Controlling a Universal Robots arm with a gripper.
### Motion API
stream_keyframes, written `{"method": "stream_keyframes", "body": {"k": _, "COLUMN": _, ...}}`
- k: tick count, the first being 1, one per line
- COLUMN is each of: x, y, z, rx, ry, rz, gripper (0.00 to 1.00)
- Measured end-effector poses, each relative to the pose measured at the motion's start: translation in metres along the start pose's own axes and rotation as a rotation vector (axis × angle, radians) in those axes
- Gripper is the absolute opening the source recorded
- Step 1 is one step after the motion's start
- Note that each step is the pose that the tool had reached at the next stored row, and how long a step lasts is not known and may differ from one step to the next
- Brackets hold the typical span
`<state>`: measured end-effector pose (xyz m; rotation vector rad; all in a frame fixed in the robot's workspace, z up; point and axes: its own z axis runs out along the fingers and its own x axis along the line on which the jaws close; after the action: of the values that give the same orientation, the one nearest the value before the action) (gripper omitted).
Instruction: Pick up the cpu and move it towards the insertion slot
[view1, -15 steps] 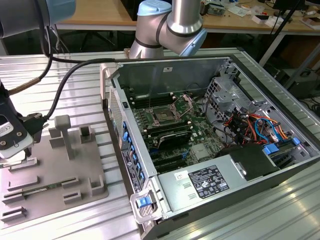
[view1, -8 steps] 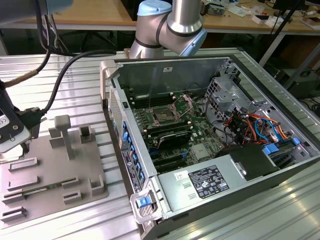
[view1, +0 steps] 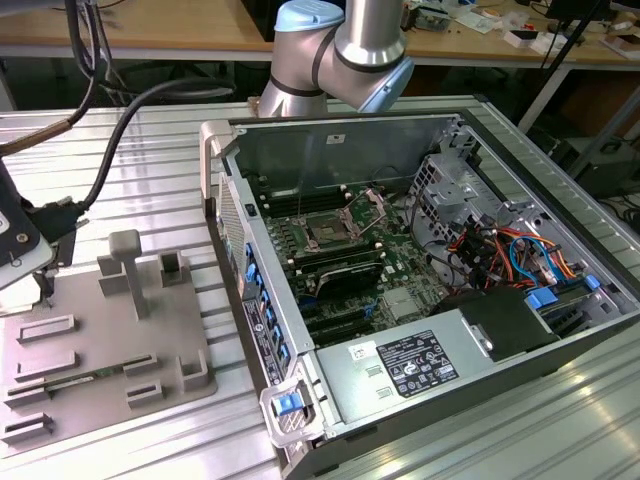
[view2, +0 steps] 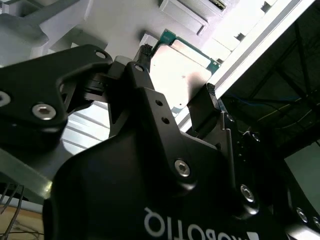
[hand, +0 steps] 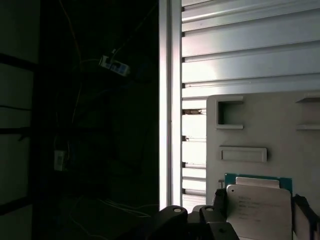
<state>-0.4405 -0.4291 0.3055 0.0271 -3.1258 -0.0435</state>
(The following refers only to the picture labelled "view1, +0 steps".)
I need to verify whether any black cable connector plug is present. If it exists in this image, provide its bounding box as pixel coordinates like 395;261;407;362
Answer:
25;196;91;242

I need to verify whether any green RAM stick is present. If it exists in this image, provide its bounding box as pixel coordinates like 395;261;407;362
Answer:
42;363;129;389

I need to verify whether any open black PC case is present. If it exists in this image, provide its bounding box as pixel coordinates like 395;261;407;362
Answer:
199;107;640;477

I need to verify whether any silver drive cage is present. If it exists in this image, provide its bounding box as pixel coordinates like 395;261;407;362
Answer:
408;153;501;246

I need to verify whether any brown cardboard box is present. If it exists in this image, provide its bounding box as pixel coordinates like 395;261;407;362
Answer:
603;32;640;57

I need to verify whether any grey parts rack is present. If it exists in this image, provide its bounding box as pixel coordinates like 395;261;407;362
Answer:
0;229;219;459

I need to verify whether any metal socket cover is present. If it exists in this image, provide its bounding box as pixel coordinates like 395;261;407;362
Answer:
343;186;390;239

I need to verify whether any grey case handle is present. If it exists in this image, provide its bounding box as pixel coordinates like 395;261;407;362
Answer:
199;121;239;201
259;378;326;447

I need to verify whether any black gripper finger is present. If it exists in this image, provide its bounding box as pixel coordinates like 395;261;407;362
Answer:
33;272;57;308

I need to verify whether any silver power supply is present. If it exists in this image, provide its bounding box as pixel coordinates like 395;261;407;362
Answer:
313;305;499;426

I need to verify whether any black RAM slot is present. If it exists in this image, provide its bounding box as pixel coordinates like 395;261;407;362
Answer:
293;252;387;274
263;197;347;215
289;241;384;260
259;187;345;202

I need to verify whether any wooden desk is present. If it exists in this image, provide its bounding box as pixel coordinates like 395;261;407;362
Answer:
0;0;640;65

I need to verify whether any white box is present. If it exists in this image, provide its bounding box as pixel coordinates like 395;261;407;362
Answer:
504;29;556;54

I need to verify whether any black wire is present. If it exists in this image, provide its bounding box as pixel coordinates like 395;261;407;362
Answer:
398;193;437;252

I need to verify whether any thick black cable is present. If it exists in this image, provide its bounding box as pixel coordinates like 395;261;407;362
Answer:
81;81;237;210

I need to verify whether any CPU socket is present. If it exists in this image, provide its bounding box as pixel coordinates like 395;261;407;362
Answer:
303;211;354;249

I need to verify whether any blue disk carrier tab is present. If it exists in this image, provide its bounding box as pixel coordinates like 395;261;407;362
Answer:
524;288;559;314

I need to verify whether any black air shroud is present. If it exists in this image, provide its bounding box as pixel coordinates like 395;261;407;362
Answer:
432;288;562;362

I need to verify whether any black expansion slot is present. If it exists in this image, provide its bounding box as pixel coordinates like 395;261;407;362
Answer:
303;307;372;347

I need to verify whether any green motherboard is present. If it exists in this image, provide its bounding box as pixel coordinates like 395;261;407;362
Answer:
254;184;451;349

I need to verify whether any black expansion card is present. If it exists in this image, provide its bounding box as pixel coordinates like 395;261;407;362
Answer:
315;264;385;301

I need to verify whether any orange wire bundle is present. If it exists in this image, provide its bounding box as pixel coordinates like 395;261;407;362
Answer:
492;227;582;282

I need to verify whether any blue wire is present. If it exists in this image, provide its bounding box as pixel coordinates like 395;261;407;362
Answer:
508;234;557;287

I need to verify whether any tan braided cable sleeve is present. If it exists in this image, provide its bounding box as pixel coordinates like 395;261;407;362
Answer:
0;116;77;157

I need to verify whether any silver chipset heat sink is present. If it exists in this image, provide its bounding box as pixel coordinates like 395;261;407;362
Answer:
383;289;427;321

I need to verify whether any black stand pole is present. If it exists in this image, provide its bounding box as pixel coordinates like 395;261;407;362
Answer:
538;0;594;71

